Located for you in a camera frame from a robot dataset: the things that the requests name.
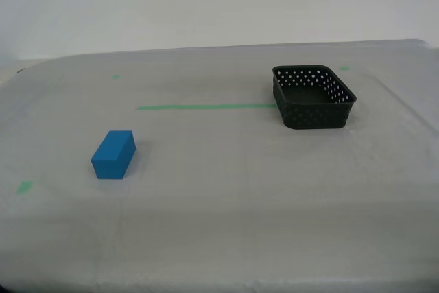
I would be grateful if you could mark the white table cover cloth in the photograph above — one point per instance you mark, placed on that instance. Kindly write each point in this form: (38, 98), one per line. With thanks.
(219, 204)

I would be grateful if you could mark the black perforated plastic basket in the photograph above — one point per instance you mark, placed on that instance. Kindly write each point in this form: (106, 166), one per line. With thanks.
(315, 116)

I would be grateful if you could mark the blue rectangular block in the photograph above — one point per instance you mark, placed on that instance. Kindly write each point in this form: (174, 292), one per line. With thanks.
(109, 166)

